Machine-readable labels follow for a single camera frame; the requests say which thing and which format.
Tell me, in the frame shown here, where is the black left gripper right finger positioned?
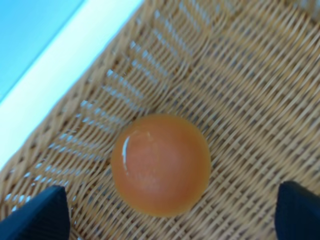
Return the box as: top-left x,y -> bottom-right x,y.
274,181 -> 320,240

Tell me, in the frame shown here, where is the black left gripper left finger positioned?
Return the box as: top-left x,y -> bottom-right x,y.
0,185 -> 71,240

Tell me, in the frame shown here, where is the orange fruit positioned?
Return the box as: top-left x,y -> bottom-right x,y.
110,114 -> 211,217

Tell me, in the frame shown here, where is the orange wicker basket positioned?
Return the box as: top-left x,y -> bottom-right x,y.
0,0 -> 320,240

